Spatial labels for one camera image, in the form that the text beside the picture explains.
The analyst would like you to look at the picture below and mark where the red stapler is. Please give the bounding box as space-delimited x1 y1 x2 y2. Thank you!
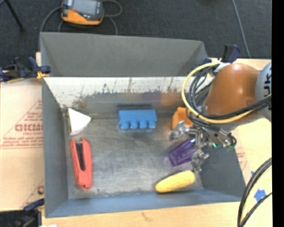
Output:
69 138 94 191

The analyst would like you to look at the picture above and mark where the yellow toy corn cob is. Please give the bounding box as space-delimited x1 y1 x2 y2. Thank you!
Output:
154 169 196 194

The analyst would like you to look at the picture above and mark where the blue studded toy brick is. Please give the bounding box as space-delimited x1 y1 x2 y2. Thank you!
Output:
117 109 158 133

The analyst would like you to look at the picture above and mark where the brown cardboard board red print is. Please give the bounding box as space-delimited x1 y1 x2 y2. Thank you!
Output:
0 78 46 213

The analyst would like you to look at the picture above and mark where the grey metal bin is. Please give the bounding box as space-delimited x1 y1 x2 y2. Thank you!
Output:
39 31 249 218

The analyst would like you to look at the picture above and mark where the orange box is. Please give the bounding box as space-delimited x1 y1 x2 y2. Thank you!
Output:
172 106 194 131

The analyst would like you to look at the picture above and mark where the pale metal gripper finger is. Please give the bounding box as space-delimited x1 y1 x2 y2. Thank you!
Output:
169 121 190 141
191 149 210 173

